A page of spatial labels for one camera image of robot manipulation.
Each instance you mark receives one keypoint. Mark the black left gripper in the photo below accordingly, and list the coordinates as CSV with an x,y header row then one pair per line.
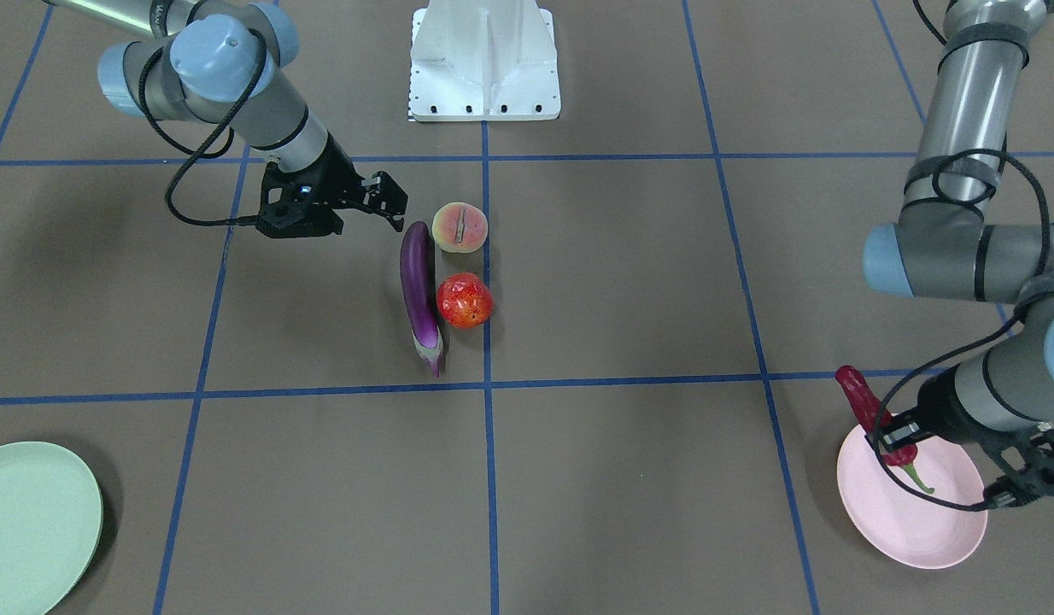
x,y
939,410

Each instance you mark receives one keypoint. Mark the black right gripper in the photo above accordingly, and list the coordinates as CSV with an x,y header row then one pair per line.
x,y
336,177

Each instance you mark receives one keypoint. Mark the purple eggplant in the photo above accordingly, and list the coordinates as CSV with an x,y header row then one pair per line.
x,y
417,276

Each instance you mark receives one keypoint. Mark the red chili pepper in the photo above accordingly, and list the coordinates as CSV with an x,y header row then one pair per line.
x,y
867,411

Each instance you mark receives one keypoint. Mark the yellow pink peach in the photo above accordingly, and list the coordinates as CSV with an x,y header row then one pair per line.
x,y
459,228

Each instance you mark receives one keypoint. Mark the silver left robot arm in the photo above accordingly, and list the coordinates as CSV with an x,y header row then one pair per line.
x,y
943,246

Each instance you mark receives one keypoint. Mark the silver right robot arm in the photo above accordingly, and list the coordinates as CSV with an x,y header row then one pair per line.
x,y
203,73

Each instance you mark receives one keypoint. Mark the pink plate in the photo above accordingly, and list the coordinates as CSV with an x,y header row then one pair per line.
x,y
909,529

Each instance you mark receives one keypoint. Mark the green plate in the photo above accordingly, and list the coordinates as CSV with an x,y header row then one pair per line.
x,y
51,518

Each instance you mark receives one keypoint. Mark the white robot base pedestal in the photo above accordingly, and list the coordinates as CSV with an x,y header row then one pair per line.
x,y
483,61

